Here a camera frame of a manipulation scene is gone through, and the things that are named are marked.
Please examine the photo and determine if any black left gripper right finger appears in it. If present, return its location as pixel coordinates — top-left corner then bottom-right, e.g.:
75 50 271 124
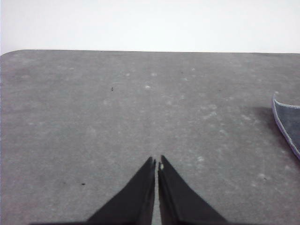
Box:
157 155 229 225

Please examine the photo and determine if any purple towel with grey hem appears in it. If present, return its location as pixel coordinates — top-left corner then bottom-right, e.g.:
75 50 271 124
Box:
271 92 300 161

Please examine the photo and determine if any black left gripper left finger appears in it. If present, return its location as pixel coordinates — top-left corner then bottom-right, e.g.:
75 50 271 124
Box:
86 156 157 225

